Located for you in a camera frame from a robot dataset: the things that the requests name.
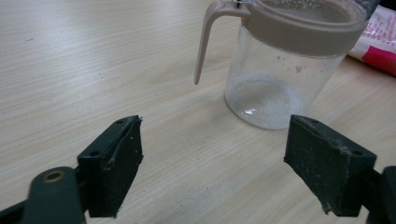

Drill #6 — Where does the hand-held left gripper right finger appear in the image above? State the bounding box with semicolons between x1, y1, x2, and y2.
283;114;377;217

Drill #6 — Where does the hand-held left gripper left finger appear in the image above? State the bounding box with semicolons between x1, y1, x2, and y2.
77;115;144;218

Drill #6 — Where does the glass jar with beige lid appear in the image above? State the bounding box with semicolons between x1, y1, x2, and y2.
193;0;381;131

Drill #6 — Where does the pink and white plastic bag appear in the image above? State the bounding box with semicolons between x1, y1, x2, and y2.
346;4;396;77

